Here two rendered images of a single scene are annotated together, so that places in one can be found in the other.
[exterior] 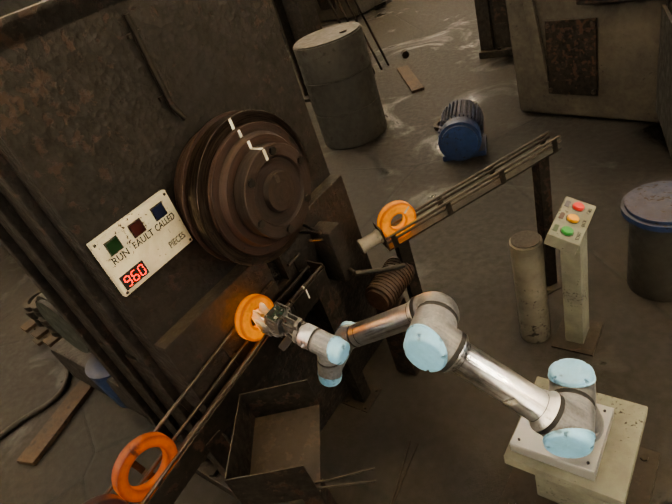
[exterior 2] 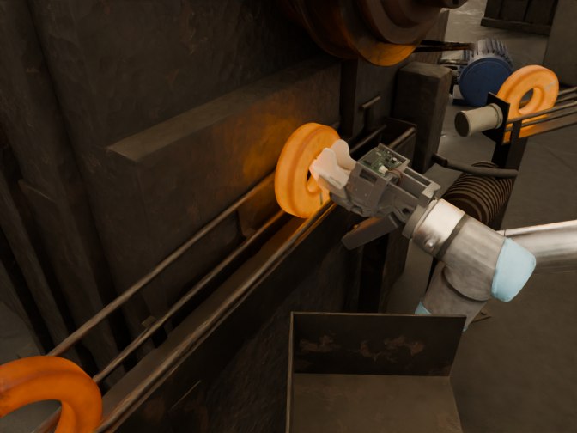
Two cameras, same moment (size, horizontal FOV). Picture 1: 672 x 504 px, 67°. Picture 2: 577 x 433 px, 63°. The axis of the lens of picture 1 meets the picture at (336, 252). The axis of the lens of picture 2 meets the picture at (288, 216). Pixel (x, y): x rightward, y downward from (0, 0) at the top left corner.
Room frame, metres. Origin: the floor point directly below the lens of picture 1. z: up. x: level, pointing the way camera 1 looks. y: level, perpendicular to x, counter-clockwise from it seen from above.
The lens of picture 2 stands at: (0.67, 0.46, 1.13)
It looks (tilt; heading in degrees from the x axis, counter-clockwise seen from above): 35 degrees down; 351
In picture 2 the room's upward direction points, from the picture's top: 1 degrees counter-clockwise
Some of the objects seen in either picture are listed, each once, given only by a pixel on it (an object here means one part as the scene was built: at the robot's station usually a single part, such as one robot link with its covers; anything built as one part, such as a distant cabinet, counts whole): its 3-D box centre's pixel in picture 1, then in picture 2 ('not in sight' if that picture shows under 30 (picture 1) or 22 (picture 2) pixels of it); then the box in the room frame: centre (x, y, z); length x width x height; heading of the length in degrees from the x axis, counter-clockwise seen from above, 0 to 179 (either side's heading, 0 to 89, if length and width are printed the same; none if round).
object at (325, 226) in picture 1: (332, 251); (416, 118); (1.63, 0.01, 0.68); 0.11 x 0.08 x 0.24; 44
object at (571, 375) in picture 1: (571, 386); not in sight; (0.84, -0.48, 0.50); 0.13 x 0.12 x 0.14; 146
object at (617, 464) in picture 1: (575, 435); not in sight; (0.84, -0.48, 0.28); 0.32 x 0.32 x 0.04; 43
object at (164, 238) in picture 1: (144, 242); not in sight; (1.30, 0.49, 1.15); 0.26 x 0.02 x 0.18; 134
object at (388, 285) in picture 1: (401, 318); (458, 259); (1.59, -0.16, 0.27); 0.22 x 0.13 x 0.53; 134
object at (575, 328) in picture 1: (575, 280); not in sight; (1.40, -0.83, 0.31); 0.24 x 0.16 x 0.62; 134
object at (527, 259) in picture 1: (530, 289); not in sight; (1.49, -0.69, 0.26); 0.12 x 0.12 x 0.52
